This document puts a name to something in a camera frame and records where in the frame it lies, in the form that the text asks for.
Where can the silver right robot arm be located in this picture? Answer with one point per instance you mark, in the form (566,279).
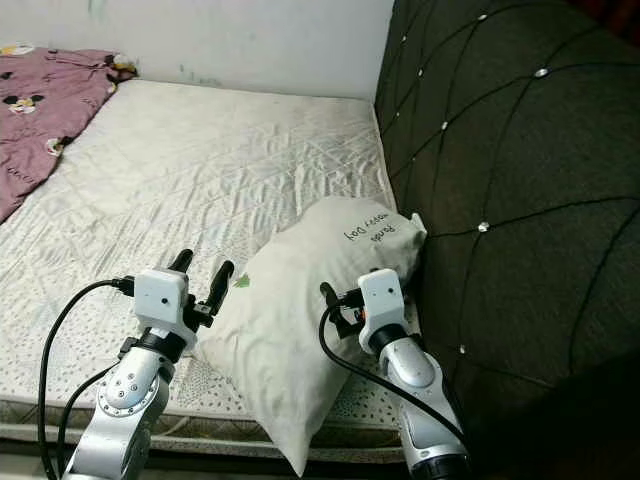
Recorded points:
(415,375)

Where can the white quilted mattress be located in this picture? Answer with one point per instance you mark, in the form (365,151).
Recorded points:
(190,170)

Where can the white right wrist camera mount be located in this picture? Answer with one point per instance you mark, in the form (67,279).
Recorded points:
(380,295)

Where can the dark tufted headboard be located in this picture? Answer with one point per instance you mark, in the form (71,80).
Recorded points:
(530,150)

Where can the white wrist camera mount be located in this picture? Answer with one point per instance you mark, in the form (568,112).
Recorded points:
(380,295)
(160,298)

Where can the pink cartoon mouse blanket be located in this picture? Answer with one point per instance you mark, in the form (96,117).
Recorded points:
(40,120)

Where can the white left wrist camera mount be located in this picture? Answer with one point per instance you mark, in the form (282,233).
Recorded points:
(160,298)

